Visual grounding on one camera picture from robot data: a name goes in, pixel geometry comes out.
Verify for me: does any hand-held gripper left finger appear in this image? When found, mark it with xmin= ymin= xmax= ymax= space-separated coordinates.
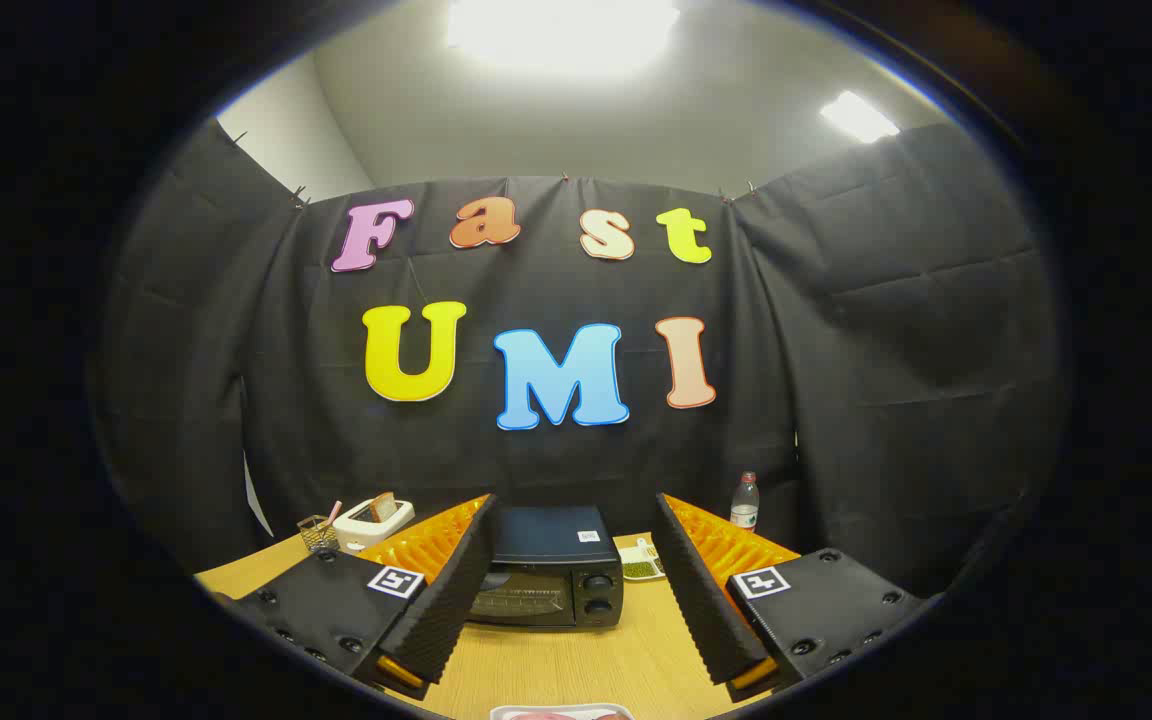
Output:
xmin=211 ymin=493 xmax=499 ymax=701

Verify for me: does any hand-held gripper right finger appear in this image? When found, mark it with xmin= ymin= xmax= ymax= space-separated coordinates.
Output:
xmin=654 ymin=492 xmax=942 ymax=703

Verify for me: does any black toaster oven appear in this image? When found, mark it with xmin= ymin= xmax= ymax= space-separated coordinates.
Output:
xmin=466 ymin=505 xmax=625 ymax=631

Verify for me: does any white square plate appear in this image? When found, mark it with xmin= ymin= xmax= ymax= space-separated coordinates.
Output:
xmin=491 ymin=704 xmax=634 ymax=720

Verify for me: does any white pop-up toaster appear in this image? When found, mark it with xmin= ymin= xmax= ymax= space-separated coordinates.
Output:
xmin=333 ymin=492 xmax=416 ymax=554

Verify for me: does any white divided dish of beans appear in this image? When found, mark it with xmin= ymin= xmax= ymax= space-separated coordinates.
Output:
xmin=618 ymin=538 xmax=667 ymax=582

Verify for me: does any clear bottle red label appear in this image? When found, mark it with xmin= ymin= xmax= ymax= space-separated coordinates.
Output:
xmin=730 ymin=471 xmax=761 ymax=531

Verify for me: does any small ceiling light panel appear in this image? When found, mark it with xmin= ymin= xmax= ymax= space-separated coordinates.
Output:
xmin=820 ymin=90 xmax=901 ymax=144

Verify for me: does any large ceiling light panel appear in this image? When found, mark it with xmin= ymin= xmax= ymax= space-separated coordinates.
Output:
xmin=446 ymin=0 xmax=682 ymax=81

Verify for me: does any wire mesh holder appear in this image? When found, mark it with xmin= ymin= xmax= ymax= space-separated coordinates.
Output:
xmin=297 ymin=514 xmax=340 ymax=554

